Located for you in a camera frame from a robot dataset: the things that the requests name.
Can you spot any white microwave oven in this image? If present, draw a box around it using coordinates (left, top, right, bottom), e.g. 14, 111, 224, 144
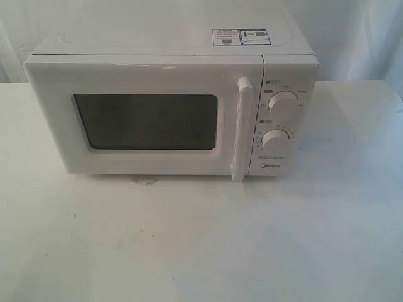
24, 55, 264, 181

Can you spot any white microwave oven body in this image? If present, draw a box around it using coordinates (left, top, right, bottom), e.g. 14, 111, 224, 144
23, 0, 321, 182

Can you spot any lower white control knob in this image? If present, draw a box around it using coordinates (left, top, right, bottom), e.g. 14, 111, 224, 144
261, 129, 290, 151

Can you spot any white control knob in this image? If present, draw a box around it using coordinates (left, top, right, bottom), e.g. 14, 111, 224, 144
261, 129, 290, 151
268, 91, 300, 120

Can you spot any upper white control knob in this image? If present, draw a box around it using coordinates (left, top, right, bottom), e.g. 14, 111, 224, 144
268, 91, 300, 120

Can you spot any blue white warning sticker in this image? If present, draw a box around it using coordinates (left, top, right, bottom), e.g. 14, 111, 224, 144
212, 28, 271, 46

